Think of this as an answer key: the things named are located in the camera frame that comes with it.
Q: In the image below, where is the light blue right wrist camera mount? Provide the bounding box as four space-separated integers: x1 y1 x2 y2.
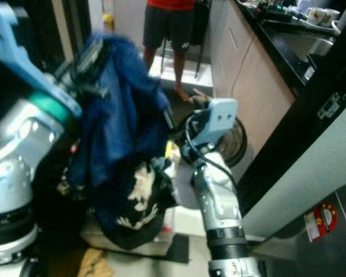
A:
182 98 239 159

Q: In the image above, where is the yellow rag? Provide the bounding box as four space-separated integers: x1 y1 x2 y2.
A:
77 247 109 277

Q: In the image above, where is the black floral print garment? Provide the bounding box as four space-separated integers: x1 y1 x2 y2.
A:
57 151 177 250

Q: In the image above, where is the dark blue garment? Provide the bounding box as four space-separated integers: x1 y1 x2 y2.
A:
66 32 172 233

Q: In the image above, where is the person in red shirt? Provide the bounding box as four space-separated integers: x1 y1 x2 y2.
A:
142 0 198 103

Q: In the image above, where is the beige laundry box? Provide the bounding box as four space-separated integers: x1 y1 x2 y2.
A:
81 222 175 258

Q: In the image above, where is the steel sink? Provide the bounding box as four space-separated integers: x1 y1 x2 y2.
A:
276 29 342 83

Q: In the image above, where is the white printed cup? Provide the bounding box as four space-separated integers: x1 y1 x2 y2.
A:
304 6 341 27

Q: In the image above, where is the red energy label sticker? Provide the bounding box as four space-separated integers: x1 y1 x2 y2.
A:
304 201 339 242

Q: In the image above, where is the black floor mat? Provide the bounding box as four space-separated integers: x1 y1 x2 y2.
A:
127 234 191 265

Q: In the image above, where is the grey washing machine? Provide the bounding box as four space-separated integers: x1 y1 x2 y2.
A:
236 87 346 277

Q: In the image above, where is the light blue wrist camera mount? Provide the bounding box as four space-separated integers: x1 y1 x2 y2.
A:
0 2 82 118
182 98 239 159

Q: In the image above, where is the white plastic container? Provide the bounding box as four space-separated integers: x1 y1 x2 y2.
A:
164 155 204 233

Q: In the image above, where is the light blue left wrist camera mount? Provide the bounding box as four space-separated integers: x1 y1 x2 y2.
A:
0 2 82 118

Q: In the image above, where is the yellow bottle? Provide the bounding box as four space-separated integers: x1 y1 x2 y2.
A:
102 12 116 33

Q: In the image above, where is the black floor fan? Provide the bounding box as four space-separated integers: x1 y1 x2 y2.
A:
187 112 249 169

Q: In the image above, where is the brown kitchen cabinet black counter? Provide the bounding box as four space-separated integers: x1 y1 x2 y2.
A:
209 0 346 174

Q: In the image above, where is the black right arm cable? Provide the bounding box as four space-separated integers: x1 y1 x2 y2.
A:
185 113 240 191

